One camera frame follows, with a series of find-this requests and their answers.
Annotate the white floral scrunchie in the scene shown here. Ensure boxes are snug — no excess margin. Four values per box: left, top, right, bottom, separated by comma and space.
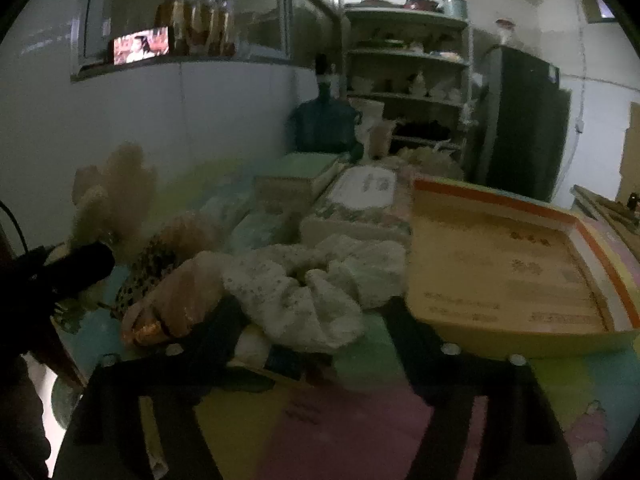
222, 234, 407, 354

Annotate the black refrigerator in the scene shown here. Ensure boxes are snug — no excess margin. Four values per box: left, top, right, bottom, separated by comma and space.
474, 46, 570, 202

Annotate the teal enamel pot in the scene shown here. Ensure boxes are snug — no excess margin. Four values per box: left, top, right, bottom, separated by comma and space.
438, 0, 468, 21

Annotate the leopard print soft pouch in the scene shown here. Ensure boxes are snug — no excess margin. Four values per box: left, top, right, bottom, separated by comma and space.
112, 232, 186, 321

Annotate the black cable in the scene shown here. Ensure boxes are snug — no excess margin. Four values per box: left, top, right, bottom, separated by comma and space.
0, 199, 32, 256

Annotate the yellow shallow cardboard tray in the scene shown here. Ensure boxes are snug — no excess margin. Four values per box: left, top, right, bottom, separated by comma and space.
406, 178, 639, 359

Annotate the green cardboard box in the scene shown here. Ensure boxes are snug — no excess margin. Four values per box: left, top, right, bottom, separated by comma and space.
254, 152, 343, 212

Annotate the orange glitter soft item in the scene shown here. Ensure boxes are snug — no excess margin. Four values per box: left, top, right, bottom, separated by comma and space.
122, 252, 232, 346

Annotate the amber glass jar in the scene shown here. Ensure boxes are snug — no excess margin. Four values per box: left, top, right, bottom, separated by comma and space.
154, 0, 186, 55

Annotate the beige fluffy plush toy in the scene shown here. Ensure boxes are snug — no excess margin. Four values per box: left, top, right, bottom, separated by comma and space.
67, 142, 157, 264

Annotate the floral tissue box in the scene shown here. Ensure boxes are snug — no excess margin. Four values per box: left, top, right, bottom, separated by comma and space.
299, 165, 411, 247

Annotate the colourful striped foam mat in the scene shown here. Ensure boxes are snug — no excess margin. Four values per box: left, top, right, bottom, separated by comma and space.
49, 152, 640, 480

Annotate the metal storage shelf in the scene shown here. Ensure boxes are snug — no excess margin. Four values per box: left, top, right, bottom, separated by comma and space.
343, 2, 474, 162

